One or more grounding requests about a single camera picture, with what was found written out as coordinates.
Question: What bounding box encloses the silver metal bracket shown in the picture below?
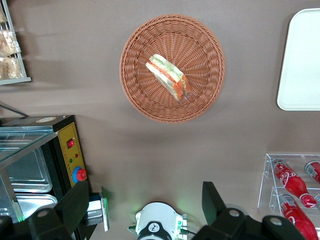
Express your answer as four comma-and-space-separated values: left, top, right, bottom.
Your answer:
86, 186, 110, 232

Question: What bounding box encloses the grey wire bread rack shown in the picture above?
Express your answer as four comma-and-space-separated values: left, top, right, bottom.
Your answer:
0, 0, 33, 86

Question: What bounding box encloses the bagged bread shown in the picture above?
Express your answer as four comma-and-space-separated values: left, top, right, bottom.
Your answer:
0, 29, 22, 57
0, 56, 25, 80

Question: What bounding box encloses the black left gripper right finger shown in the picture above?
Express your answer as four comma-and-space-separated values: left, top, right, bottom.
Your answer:
191, 181, 307, 240

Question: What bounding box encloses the stainless steel pan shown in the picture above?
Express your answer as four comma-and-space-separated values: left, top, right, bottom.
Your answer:
14, 193, 59, 222

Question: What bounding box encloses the round brown wicker basket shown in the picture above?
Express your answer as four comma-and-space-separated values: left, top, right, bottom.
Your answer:
119, 13, 226, 124

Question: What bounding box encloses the red cola bottle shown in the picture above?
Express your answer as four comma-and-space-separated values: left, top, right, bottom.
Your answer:
277, 193, 320, 240
304, 160, 320, 185
271, 157, 318, 208

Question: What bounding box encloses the thin black cable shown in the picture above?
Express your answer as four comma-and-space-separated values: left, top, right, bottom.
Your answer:
0, 103, 28, 118

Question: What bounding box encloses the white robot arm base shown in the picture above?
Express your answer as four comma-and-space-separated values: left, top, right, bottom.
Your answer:
127, 201, 188, 240

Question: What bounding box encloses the plastic-wrapped triangle sandwich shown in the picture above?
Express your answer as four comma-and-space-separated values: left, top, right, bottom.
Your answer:
145, 53, 192, 102

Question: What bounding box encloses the red and blue control knob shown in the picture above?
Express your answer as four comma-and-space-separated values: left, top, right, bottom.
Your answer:
72, 166, 88, 183

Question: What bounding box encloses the white plastic tray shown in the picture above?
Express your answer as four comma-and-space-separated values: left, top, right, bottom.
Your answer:
276, 8, 320, 111

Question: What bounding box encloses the clear acrylic bottle rack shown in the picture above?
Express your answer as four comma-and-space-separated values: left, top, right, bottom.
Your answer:
257, 153, 320, 240

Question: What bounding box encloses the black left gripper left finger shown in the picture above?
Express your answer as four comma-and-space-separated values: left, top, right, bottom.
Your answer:
0, 180, 90, 240

